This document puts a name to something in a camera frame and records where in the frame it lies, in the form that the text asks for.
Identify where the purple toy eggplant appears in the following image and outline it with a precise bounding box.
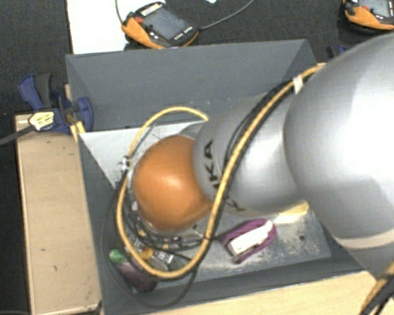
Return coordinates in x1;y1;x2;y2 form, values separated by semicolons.
108;244;161;297

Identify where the purple and white stapler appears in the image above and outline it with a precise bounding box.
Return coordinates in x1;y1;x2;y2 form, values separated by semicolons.
219;216;281;266

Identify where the pale wood flat board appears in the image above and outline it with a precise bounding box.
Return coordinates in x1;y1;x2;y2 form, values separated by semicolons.
6;106;105;315

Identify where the pale yellow flat thing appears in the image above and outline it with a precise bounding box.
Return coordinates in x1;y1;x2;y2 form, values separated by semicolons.
270;201;313;227

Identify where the grey metal bin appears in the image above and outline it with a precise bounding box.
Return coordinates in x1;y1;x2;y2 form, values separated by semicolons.
64;22;366;315

